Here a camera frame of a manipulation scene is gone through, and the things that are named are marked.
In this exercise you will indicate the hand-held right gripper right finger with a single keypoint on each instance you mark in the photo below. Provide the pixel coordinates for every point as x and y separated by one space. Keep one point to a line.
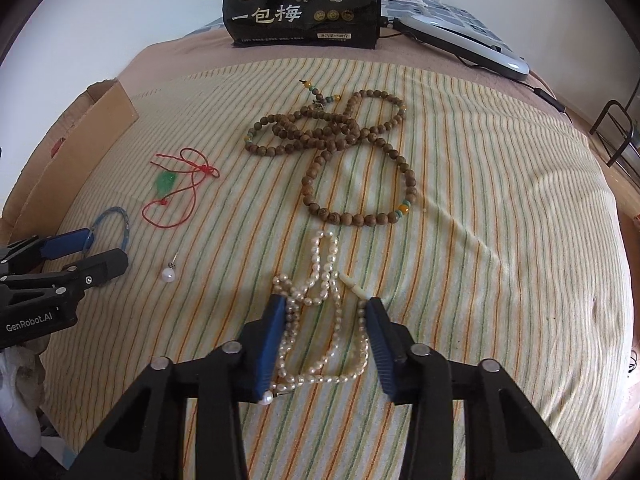
382 350

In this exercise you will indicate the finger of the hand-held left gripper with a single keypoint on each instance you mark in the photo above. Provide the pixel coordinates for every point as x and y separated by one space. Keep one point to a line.
102 265
65 243

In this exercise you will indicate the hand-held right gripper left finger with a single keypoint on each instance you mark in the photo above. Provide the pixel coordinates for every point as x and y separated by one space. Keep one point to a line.
270 345

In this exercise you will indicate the blue bangle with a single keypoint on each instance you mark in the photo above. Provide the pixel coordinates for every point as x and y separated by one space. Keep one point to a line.
125 227

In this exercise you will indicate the pearl earring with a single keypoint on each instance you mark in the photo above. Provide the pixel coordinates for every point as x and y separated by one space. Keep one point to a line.
167 275

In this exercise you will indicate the cardboard box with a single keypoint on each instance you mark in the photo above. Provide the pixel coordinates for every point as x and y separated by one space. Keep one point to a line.
100 125

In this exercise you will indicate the striped yellow towel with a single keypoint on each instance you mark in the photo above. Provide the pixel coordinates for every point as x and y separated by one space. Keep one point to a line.
500 260

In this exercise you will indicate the black snack bag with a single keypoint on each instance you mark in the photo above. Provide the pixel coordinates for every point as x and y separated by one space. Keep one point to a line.
300 5

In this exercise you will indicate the black metal clothes rack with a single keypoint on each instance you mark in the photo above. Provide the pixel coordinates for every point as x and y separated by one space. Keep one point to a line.
617 110

